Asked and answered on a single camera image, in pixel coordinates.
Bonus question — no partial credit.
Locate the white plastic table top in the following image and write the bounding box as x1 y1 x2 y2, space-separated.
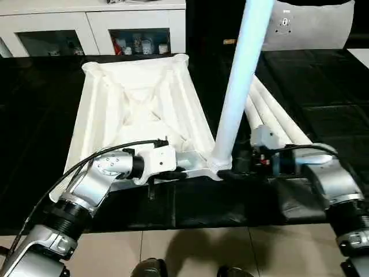
49 53 236 203

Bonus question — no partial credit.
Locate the grey cushion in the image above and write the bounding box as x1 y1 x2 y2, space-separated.
262 0 356 51

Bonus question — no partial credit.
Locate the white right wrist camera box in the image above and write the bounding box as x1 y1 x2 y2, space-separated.
250 125 278 152

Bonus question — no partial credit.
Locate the black work mat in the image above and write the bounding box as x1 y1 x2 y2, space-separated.
0 49 369 236

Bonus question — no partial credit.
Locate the white flat board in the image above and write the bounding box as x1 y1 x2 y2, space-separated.
348 48 369 68

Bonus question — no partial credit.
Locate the dark right robot foot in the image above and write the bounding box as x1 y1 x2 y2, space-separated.
217 265 255 277

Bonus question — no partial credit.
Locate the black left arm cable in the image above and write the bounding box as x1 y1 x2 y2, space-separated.
0 138 170 272

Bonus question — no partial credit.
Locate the white cabinet with glass doors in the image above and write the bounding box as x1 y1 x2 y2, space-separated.
0 0 187 58

